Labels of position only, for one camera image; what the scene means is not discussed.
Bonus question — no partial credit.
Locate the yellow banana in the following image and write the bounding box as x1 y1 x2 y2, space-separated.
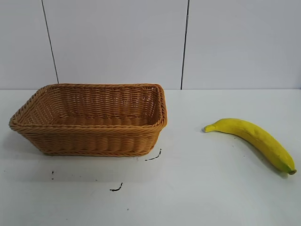
203 118 297 176

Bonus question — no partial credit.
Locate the brown woven wicker basket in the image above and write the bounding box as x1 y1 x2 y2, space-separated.
8 82 168 158

